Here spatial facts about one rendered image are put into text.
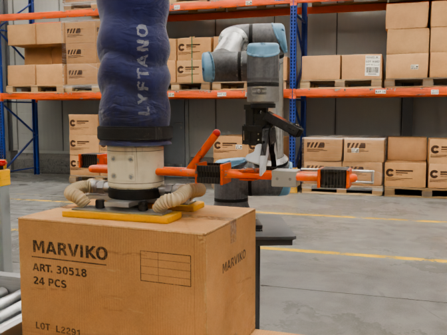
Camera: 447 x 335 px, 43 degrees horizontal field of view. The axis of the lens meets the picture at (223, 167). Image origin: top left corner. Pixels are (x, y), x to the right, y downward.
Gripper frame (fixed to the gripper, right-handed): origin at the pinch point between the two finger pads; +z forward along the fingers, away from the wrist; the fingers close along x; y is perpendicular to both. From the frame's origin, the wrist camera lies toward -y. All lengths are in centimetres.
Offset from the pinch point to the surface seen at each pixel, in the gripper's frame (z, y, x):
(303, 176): -0.2, -10.5, 4.5
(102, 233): 15.4, 41.4, 21.8
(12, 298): 53, 105, -18
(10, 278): 49, 113, -27
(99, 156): -2, 67, -21
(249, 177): 0.5, 4.8, 4.4
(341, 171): -2.1, -20.6, 5.1
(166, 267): 22.9, 22.0, 22.9
